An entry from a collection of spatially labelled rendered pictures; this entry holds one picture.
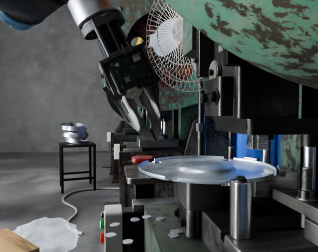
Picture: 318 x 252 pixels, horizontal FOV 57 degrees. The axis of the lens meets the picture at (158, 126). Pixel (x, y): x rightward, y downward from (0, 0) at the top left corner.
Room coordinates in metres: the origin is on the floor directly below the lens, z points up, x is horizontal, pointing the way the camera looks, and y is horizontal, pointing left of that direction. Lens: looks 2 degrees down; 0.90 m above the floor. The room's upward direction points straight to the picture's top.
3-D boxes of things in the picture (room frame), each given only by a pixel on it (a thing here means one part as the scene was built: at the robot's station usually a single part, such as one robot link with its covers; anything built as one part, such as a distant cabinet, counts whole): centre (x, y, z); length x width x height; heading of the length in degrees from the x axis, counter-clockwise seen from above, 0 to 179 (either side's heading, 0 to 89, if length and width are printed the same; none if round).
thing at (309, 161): (0.58, -0.30, 0.81); 0.02 x 0.02 x 0.14
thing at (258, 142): (0.65, -0.22, 0.84); 0.05 x 0.03 x 0.04; 9
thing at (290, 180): (0.65, -0.22, 0.76); 0.15 x 0.09 x 0.05; 9
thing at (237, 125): (0.65, -0.23, 0.86); 0.20 x 0.16 x 0.05; 9
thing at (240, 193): (0.46, -0.13, 0.75); 0.03 x 0.03 x 0.10; 9
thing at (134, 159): (0.94, 0.05, 0.72); 0.07 x 0.06 x 0.08; 99
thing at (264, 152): (0.74, -0.28, 0.81); 0.02 x 0.02 x 0.14
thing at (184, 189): (0.62, -0.05, 0.72); 0.25 x 0.14 x 0.14; 99
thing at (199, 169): (0.63, -0.10, 0.78); 0.29 x 0.29 x 0.01
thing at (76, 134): (3.52, 0.99, 0.40); 0.45 x 0.40 x 0.79; 21
